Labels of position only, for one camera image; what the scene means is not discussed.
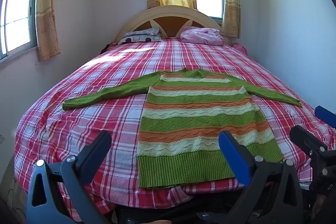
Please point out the cream wooden headboard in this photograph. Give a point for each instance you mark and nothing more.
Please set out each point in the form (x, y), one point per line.
(168, 12)

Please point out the pink crumpled quilt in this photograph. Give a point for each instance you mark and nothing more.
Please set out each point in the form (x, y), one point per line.
(202, 35)

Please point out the yellow curtain beside side window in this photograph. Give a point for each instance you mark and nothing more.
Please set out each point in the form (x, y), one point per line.
(47, 8)

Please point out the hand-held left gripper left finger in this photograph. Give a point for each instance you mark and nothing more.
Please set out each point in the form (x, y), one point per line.
(97, 148)

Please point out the side window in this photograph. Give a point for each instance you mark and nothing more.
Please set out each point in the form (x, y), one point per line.
(18, 14)

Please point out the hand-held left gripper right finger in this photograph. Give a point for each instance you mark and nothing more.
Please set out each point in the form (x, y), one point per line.
(233, 155)

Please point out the green orange striped knit sweater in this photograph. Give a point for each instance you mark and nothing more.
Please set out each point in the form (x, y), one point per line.
(183, 121)

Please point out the red plaid bed sheet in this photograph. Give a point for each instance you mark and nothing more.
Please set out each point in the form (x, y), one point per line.
(105, 98)

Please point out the grey patterned pillow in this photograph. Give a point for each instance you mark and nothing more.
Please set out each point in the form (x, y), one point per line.
(140, 35)

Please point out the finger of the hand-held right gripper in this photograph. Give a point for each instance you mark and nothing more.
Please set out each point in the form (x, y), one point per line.
(307, 140)
(326, 116)

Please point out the pink cloth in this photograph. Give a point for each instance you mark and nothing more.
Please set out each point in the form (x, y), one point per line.
(241, 48)

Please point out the dark cloth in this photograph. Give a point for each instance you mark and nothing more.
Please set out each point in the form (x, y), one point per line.
(106, 48)

